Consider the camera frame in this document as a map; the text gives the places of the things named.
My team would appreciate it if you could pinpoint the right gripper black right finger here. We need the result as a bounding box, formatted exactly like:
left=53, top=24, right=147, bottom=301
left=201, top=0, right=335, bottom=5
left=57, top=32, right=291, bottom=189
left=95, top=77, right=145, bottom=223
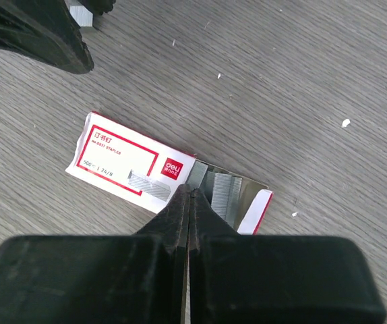
left=189, top=190, right=387, bottom=323

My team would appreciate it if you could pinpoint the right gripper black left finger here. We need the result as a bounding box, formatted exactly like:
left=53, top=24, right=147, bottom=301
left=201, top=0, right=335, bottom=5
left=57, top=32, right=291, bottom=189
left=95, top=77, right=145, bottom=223
left=0, top=185, right=190, bottom=323

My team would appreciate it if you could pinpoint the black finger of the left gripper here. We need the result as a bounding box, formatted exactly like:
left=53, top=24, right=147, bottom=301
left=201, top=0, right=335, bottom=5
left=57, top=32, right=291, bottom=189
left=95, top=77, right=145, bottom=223
left=0, top=0, right=94, bottom=74

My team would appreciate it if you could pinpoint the long grey staple strip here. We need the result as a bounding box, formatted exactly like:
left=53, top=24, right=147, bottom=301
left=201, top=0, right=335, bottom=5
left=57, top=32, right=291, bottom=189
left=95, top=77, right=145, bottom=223
left=66, top=0, right=93, bottom=28

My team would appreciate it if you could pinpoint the red white staple box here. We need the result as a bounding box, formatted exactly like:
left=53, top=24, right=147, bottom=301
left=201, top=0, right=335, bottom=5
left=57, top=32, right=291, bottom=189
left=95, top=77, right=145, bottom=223
left=66, top=111, right=274, bottom=234

